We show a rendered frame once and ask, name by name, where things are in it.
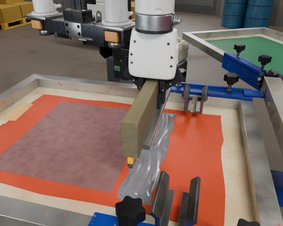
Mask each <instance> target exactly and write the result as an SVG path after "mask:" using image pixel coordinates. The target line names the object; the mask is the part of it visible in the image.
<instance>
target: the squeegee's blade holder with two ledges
mask: <svg viewBox="0 0 283 226"><path fill-rule="evenodd" d="M171 89H172V86H171V87H170V88H169V89H168V90H166V96H165V103H164V104H162V106H161V108H160V109H159V108H157V110H156V113H155V115H154V118H153V120H152V123H151V125H150V127H149V130H148V132H147V135H146V137H145V140H144V142H143V145H142V149H146V150H149V149H150V147H151V144H152V141H153V138H154V135H155V133H156V130H157V127H158V125H159V122H160V119H161V116H162V114H163V111H164V108H165V105H166V103H167V100H168V97H169V94H170V91H171Z"/></svg>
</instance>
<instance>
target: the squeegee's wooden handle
mask: <svg viewBox="0 0 283 226"><path fill-rule="evenodd" d="M159 89H160V82H159V79H152V78H147V80H146V82H145V83H144V85H143V87H142V88H141V90H140V92H139V93H138V95H137V97H136V99H135V100H134V102H133V104H132V105H131V107H130V109H129V110H128V112H127V114H126V115H125V117H124V119H123V120H122V122H121V139H122V156H127V157H132V158H139V156H140V154H141V151H142V145H143V142H144V140H145V137H146V135H147V132H148V130H149V127H150V125H151V123H152V120H153V118H154V115H155V113H156V110H157V103H158V92H159Z"/></svg>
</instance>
